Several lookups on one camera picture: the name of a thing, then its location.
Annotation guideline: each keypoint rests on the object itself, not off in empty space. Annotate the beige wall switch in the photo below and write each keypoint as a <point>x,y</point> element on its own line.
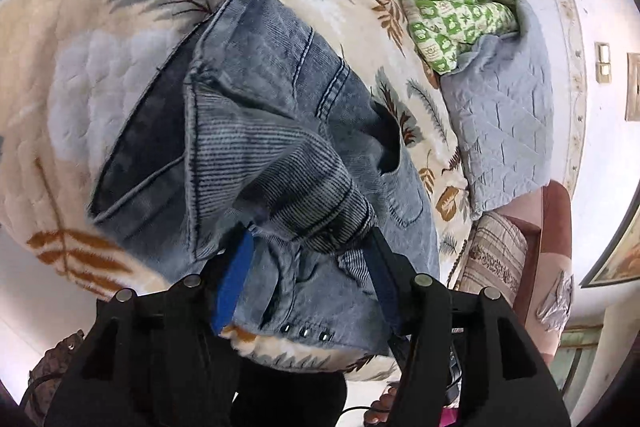
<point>602,52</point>

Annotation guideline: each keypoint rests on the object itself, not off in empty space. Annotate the wooden wall panel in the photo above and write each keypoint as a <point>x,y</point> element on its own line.
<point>632,112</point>

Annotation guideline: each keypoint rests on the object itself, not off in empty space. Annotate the brown patterned bag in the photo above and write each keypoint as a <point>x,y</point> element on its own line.
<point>46,376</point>

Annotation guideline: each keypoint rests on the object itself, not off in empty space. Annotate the striped floral pillow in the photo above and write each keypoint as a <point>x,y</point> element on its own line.
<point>495,257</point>

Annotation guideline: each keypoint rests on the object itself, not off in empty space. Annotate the blue denim jeans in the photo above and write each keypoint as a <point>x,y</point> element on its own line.
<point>258,154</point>

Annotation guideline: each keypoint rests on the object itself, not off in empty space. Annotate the grey quilted blanket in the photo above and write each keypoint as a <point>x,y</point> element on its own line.
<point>500,103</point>

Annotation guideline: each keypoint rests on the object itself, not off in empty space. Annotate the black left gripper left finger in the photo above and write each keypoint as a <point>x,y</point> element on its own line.
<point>159,359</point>

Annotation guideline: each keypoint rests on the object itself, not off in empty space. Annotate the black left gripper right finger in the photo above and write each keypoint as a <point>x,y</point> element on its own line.
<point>444,340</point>

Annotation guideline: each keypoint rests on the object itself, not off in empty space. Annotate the cream leaf-print bed blanket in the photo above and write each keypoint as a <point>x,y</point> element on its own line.
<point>71,71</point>

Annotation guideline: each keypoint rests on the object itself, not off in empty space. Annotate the framed picture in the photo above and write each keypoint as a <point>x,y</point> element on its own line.
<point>619,262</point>

